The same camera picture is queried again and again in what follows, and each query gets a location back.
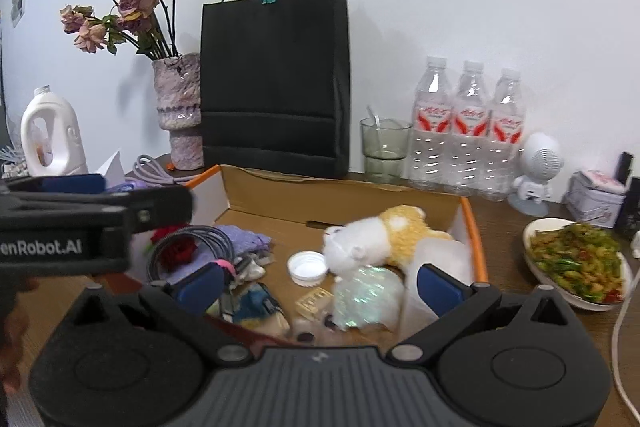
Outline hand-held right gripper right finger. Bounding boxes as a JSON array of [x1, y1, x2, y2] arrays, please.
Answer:
[[388, 263, 582, 364]]

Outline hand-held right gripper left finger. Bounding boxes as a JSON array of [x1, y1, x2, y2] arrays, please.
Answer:
[[64, 263, 254, 366]]

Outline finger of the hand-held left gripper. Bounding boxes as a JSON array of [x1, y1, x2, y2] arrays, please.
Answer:
[[0, 185, 196, 236], [0, 174, 107, 196]]

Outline translucent cotton swab box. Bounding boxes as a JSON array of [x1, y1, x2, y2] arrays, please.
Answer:
[[399, 239, 476, 344]]

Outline dark grey cable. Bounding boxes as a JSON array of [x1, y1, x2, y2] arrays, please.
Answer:
[[146, 226, 237, 284]]

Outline red fabric rose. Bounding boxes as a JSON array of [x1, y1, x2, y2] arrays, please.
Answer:
[[149, 224, 199, 269]]

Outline blue small toy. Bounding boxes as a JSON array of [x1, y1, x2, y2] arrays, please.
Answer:
[[234, 283, 282, 326]]

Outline purple knitted pouch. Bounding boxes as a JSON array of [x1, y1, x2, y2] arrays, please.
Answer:
[[219, 225, 275, 259]]

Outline iridescent plastic wrapper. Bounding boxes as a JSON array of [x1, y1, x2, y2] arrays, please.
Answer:
[[330, 265, 405, 334]]

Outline white bottle cap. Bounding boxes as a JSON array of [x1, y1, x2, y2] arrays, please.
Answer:
[[287, 250, 329, 287]]

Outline red cardboard box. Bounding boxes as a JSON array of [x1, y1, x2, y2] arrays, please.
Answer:
[[124, 164, 489, 349]]

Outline small yellow comb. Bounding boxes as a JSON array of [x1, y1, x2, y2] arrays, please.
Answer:
[[294, 290, 334, 321]]

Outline person's left hand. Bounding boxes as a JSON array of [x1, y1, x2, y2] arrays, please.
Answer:
[[0, 275, 40, 395]]

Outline white paper tissue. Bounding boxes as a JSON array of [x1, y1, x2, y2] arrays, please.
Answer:
[[94, 149, 126, 188]]

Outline white detergent jug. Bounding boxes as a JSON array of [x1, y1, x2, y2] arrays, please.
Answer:
[[19, 85, 90, 178]]

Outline white and yellow plush toy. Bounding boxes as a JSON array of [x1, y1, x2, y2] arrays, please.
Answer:
[[322, 205, 454, 283]]

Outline white oval plate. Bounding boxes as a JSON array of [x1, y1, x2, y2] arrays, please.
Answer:
[[523, 217, 635, 312]]

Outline purple textured vase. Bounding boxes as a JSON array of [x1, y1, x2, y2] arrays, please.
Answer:
[[151, 52, 206, 172]]

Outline stir-fried green vegetables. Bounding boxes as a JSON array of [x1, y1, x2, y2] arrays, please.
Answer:
[[530, 222, 626, 303]]

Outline grey glass cup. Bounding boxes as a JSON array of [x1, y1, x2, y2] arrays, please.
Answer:
[[359, 117, 414, 184]]

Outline clear water bottle red label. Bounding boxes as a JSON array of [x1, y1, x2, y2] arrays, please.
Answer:
[[409, 55, 454, 193], [446, 60, 494, 198], [479, 67, 529, 204]]

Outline white robot speaker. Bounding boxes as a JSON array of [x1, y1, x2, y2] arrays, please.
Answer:
[[508, 132, 564, 216]]

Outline black paper bag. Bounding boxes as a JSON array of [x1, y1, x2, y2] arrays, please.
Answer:
[[199, 0, 351, 180]]

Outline clear plastic spoon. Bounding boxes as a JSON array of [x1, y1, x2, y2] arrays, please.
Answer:
[[366, 105, 384, 144]]

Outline pink and white tin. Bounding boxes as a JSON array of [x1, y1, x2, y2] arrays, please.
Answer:
[[565, 169, 629, 229]]

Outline black boxes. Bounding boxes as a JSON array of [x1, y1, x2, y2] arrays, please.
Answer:
[[614, 151, 640, 239]]

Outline lilac coiled cable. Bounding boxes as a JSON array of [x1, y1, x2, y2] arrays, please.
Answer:
[[133, 154, 177, 186]]

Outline white cable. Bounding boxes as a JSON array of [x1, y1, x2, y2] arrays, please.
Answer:
[[610, 251, 640, 414]]

